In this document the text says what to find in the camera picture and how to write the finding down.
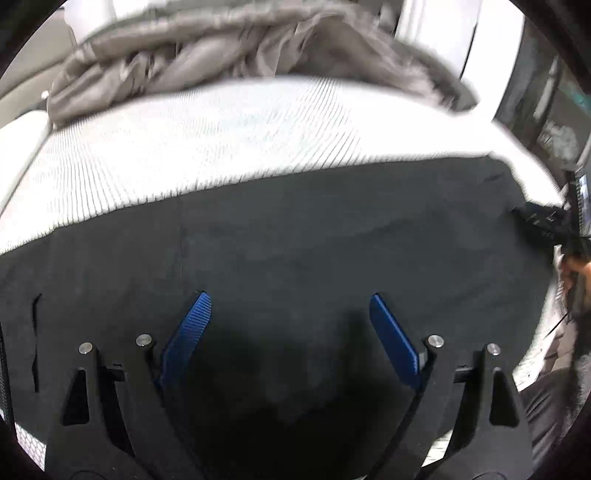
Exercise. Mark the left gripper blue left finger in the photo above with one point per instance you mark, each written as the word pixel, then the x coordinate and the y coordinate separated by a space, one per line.
pixel 112 422

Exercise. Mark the open wardrobe with clothes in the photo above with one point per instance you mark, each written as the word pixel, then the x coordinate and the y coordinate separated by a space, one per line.
pixel 544 106

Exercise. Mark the grey crumpled duvet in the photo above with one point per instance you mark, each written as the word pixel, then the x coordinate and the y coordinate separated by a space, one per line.
pixel 178 47

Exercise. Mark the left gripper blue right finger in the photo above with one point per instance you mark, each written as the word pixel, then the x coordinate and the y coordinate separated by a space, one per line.
pixel 490 436

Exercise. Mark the black pants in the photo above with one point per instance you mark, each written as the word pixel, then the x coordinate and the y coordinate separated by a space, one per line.
pixel 289 380

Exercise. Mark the white mesh mattress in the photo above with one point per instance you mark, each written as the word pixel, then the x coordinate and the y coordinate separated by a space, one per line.
pixel 154 149

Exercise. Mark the person's right hand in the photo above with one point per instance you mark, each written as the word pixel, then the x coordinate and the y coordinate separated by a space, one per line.
pixel 572 271

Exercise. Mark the beige padded headboard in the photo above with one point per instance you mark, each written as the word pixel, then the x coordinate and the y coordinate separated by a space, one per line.
pixel 32 71

